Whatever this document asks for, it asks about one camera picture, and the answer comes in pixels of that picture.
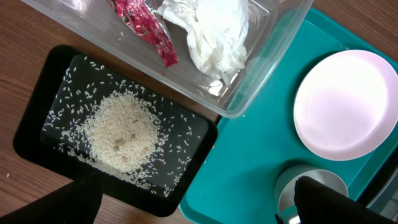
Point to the grey plastic dish rack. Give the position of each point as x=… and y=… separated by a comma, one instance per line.
x=380, y=195

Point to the white rice pile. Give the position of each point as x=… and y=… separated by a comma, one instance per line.
x=122, y=128

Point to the red foil wrapper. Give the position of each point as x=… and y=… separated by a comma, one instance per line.
x=142, y=18

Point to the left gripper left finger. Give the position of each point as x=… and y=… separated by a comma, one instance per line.
x=76, y=202

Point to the clear plastic waste bin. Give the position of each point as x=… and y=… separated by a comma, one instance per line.
x=272, y=27

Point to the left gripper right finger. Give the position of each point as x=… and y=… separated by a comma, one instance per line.
x=318, y=204

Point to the black plastic tray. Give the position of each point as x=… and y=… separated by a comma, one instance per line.
x=28, y=145

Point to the grey bowl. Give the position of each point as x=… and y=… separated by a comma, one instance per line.
x=285, y=183

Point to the teal plastic serving tray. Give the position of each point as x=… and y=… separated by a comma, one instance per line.
x=236, y=182

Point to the white paper napkin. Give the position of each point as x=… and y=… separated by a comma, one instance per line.
x=216, y=31

